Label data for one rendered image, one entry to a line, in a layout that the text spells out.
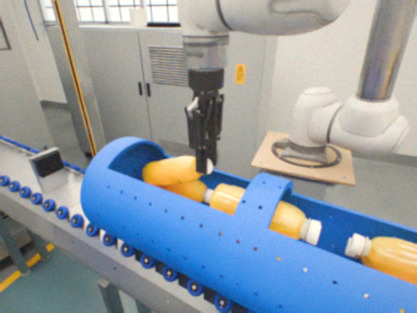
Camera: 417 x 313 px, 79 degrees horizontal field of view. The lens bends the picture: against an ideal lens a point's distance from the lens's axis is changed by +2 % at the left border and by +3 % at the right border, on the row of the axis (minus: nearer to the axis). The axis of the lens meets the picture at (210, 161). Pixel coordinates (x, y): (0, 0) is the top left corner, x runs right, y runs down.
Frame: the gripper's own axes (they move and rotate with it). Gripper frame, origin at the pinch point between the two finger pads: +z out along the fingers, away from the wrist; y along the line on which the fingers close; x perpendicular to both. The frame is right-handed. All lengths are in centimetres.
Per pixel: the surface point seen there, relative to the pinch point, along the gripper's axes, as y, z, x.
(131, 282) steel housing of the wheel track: 17.6, 36.8, -14.6
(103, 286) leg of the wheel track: 14, 61, -38
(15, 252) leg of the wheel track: 11, 101, -135
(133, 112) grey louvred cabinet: -127, 53, -160
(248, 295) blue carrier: 18.9, 14.0, 19.9
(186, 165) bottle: 2.3, 2.8, -4.4
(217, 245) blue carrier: 17.1, 7.2, 12.6
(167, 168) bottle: 2.8, 5.1, -10.1
